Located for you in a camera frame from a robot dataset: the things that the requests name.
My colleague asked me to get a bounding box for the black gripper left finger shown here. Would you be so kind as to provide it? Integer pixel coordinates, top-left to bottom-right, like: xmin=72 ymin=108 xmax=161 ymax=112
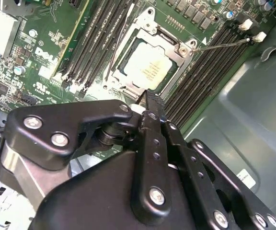
xmin=0 ymin=90 xmax=172 ymax=218

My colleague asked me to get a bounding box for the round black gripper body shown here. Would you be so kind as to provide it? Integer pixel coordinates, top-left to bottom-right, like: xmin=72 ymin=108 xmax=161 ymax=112
xmin=27 ymin=149 xmax=208 ymax=230

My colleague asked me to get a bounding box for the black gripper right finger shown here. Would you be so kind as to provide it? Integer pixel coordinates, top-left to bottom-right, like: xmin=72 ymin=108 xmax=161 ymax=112
xmin=147 ymin=90 xmax=276 ymax=230

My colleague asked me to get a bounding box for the silver CPU green edge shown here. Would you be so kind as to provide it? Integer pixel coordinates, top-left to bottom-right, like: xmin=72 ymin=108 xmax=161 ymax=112
xmin=118 ymin=38 xmax=179 ymax=91

